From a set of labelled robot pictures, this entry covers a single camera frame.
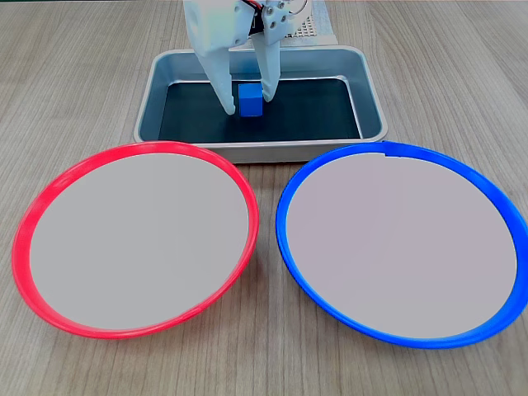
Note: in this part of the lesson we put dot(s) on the black tray liner mat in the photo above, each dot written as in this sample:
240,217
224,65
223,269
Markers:
301,119

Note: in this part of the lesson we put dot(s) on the blue cube block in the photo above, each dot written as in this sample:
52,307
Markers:
250,103

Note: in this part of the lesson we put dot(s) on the red rimmed white dish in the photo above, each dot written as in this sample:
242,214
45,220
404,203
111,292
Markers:
140,243

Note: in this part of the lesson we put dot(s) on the white mesh mat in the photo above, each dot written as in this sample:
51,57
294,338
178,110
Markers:
305,29

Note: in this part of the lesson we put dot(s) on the blue rimmed white dish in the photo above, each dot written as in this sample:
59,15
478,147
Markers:
400,247

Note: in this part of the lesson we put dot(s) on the pale translucent sheet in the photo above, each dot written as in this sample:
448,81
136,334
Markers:
326,24

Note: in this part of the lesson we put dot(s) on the silver metal tray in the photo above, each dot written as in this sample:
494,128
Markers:
255,154

